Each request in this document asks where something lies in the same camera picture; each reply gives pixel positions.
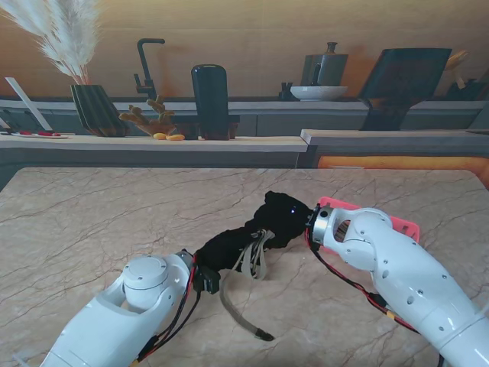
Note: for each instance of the pink plastic storage basket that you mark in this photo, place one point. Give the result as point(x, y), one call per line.
point(405, 225)

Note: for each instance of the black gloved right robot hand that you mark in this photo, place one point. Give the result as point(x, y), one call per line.
point(282, 221)

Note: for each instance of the dark ribbed vase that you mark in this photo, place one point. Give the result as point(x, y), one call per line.
point(95, 111)

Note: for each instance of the orange fruit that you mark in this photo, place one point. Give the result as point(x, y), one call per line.
point(159, 136)
point(175, 137)

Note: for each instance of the white speckled bowl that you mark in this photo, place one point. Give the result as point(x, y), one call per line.
point(319, 93)

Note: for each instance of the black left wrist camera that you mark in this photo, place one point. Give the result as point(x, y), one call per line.
point(208, 282)

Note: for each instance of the wooden kitchen utensils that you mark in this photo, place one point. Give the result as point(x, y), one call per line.
point(456, 63)

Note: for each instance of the white leaning board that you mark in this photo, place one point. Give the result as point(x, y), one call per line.
point(26, 101)

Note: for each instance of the small black stand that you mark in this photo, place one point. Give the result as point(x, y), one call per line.
point(285, 93)

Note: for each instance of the white pampas grass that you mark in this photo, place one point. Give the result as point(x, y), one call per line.
point(72, 49)

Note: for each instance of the black kitchen faucet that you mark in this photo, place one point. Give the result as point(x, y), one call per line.
point(144, 65)

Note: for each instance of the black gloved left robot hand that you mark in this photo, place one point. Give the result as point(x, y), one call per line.
point(225, 248)

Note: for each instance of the dark utensil holder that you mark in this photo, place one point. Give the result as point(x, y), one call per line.
point(470, 91)

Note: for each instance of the plate with red food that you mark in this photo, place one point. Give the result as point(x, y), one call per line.
point(42, 135)

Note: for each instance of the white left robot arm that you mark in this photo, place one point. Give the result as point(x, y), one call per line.
point(122, 306)

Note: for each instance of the grey pot with lid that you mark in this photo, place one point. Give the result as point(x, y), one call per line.
point(328, 69)

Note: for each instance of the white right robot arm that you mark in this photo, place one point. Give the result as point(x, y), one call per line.
point(401, 267)

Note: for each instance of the grey back counter cabinets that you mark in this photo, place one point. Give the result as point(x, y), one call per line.
point(275, 122)

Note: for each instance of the tall black cylinder container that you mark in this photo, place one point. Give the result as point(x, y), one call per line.
point(210, 99)

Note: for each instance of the raised counter orange glow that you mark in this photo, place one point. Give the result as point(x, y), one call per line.
point(382, 137)

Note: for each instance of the cactus plants in bowl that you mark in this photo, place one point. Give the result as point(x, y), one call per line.
point(160, 114)

